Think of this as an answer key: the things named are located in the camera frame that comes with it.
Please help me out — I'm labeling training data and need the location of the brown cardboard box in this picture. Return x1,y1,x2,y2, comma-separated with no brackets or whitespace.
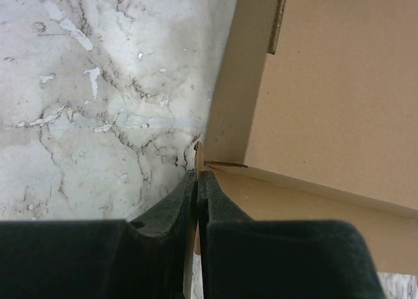
197,0,417,275

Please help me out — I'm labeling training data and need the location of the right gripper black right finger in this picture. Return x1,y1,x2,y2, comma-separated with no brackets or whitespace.
197,171,385,298

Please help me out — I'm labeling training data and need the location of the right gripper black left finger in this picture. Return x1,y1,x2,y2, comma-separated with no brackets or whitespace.
1,170,197,298

